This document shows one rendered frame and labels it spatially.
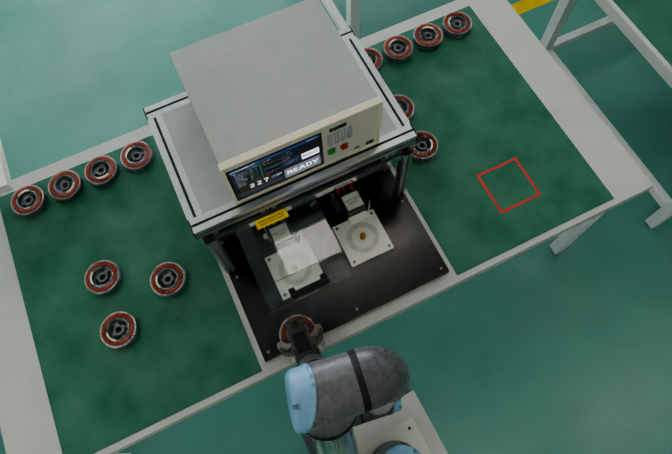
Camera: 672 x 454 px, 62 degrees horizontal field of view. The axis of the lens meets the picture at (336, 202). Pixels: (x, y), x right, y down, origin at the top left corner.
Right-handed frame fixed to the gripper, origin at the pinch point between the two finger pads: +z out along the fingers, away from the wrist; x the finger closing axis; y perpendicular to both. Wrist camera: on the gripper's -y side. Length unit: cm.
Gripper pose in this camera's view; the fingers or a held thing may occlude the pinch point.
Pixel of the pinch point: (297, 332)
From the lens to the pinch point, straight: 171.3
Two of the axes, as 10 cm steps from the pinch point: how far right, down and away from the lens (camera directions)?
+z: -2.2, -1.2, 9.7
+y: 3.7, 9.1, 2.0
